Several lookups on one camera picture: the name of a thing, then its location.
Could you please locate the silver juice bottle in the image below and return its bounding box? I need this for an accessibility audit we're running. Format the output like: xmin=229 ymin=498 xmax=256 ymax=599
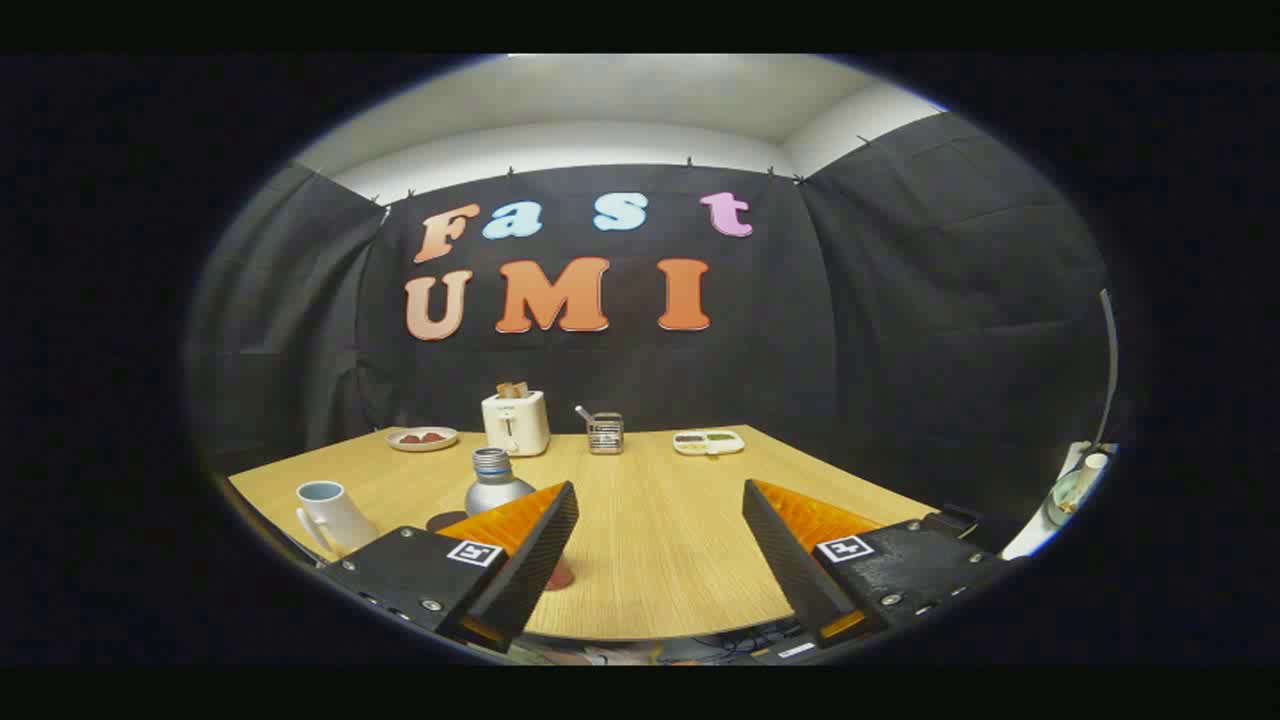
xmin=464 ymin=447 xmax=577 ymax=593

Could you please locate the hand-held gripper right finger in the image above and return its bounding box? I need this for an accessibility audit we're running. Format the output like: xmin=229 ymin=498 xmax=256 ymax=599
xmin=741 ymin=478 xmax=1016 ymax=651

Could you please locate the wooden table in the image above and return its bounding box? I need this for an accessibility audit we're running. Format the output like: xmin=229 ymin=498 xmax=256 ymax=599
xmin=228 ymin=425 xmax=941 ymax=643

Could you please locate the white plastic object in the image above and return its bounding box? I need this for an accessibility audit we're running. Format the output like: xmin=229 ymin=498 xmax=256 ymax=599
xmin=1000 ymin=440 xmax=1119 ymax=561

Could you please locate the white divided dish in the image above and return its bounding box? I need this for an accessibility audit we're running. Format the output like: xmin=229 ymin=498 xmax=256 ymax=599
xmin=672 ymin=429 xmax=746 ymax=457

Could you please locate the white cup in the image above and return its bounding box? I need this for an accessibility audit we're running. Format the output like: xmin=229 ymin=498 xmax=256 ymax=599
xmin=295 ymin=480 xmax=381 ymax=561

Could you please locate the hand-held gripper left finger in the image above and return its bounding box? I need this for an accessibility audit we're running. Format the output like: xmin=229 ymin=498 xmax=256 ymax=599
xmin=318 ymin=480 xmax=581 ymax=653

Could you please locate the white toaster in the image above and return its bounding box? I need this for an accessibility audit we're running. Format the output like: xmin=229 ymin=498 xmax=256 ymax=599
xmin=481 ymin=389 xmax=552 ymax=458

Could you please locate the small white plate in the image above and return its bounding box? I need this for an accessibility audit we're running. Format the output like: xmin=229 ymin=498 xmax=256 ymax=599
xmin=387 ymin=427 xmax=460 ymax=453

